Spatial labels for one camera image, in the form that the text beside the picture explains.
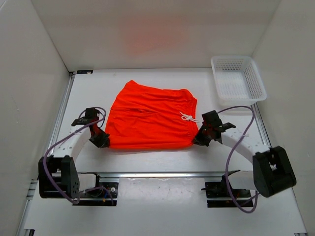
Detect white plastic mesh basket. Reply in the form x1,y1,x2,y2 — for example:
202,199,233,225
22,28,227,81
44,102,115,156
211,56,267,107

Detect left side aluminium rail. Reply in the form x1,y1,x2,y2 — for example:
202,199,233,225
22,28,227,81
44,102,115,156
36,71,76,177

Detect right side aluminium rail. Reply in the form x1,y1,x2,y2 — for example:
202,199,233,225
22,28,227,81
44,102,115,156
250,103,273,156

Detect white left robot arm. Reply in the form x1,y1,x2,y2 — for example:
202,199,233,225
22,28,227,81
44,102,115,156
38,107,112,205

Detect black corner bracket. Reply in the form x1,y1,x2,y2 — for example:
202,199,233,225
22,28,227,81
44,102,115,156
76,70,93,74

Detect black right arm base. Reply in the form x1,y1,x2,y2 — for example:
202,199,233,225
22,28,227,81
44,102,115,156
201,174,254,208

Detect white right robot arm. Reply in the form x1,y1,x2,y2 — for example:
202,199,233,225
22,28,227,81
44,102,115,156
192,111,297,198

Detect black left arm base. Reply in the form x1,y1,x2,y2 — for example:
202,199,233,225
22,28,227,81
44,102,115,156
73,175,119,207

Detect orange shorts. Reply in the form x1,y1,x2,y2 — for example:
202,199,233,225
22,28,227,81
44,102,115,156
105,80,198,150

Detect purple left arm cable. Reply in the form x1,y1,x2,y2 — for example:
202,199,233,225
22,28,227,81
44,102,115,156
43,106,114,206

